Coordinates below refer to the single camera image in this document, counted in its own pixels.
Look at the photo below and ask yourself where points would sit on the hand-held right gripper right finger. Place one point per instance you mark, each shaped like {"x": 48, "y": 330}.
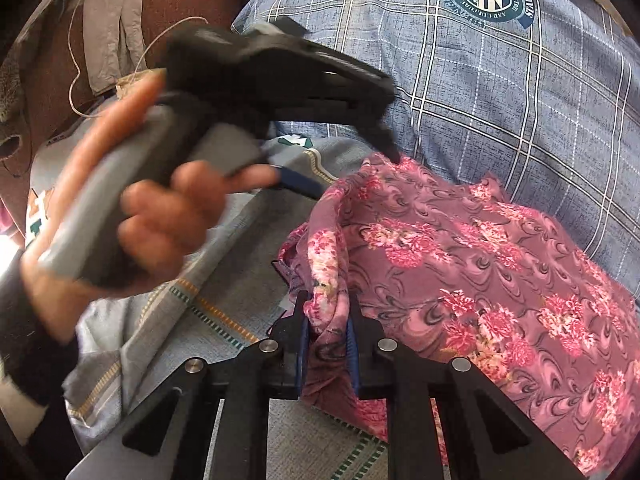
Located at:
{"x": 353, "y": 360}

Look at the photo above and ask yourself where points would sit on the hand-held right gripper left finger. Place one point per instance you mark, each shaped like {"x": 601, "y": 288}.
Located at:
{"x": 301, "y": 355}

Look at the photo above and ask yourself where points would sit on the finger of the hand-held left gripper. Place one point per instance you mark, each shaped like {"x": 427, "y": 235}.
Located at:
{"x": 382, "y": 135}
{"x": 300, "y": 182}

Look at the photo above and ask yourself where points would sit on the pink floral garment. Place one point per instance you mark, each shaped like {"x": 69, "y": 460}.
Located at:
{"x": 475, "y": 285}

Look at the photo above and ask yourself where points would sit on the person's left forearm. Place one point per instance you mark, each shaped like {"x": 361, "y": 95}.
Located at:
{"x": 35, "y": 340}

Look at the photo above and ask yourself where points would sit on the person's left hand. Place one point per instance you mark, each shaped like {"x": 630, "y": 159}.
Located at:
{"x": 155, "y": 230}

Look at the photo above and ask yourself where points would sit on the grey patterned bed sheet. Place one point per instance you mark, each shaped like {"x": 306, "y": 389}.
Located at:
{"x": 240, "y": 270}

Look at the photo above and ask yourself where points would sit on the blue plaid pillow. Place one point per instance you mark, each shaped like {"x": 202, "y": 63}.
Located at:
{"x": 500, "y": 85}

